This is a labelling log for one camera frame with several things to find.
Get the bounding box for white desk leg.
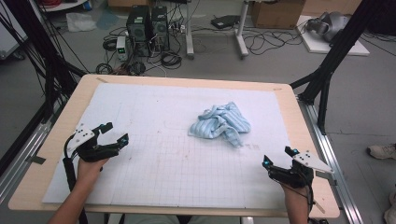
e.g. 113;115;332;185
184;0;196;61
234;0;250;59

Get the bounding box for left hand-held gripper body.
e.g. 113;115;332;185
64;123;120;163

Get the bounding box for black flat device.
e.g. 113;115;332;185
210;14;242;30

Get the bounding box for tan tape strip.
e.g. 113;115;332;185
312;200;327;215

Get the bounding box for person's left hand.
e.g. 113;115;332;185
77;156;110;185

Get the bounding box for white foam mat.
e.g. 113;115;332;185
41;82;310;211

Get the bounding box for black metal frame stand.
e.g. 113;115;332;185
0;0;89;124
289;0;388;135

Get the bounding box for coiled black floor cable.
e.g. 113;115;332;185
94;63;114;76
160;50;183;71

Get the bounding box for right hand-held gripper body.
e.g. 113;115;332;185
267;150;334;189

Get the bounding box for white plastic bag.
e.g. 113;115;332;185
65;12;98;34

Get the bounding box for white power supply box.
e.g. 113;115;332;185
115;35;128;63

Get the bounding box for tangled black floor cables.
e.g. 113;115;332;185
242;26;307;57

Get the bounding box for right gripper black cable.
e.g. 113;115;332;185
279;181;316;217

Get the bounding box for slim black computer tower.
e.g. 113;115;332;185
150;5;171;52

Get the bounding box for blue striped towel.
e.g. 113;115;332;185
187;101;252;148

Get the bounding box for black tape piece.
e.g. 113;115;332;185
317;171;338;187
26;155;47;165

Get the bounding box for white floor board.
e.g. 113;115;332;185
295;14;371;57

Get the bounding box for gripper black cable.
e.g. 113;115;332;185
63;135;90;224
279;181;316;217

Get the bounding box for aluminium rail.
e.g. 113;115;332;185
298;98;364;224
0;102;54;204

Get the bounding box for brown cardboard box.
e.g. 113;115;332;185
250;0;307;30

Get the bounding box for grey rounded device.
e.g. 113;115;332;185
304;11;351;43

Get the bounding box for person's right hand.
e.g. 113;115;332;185
279;181;313;204

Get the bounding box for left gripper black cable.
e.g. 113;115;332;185
63;135;90;224

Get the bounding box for large black computer tower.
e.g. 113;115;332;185
125;5;153;58

